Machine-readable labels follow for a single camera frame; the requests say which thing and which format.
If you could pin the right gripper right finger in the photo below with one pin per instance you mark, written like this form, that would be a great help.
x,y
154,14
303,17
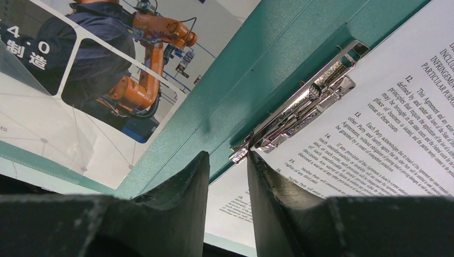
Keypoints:
x,y
290,221

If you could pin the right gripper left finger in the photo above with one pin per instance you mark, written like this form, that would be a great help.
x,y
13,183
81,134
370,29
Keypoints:
x,y
168,220

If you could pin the metal folder clip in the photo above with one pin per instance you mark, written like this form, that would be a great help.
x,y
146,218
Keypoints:
x,y
326,87

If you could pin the printed paper file top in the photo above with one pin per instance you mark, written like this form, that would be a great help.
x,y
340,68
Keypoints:
x,y
87,86

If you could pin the teal green folder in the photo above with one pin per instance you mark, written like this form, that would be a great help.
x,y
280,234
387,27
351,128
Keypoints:
x,y
281,44

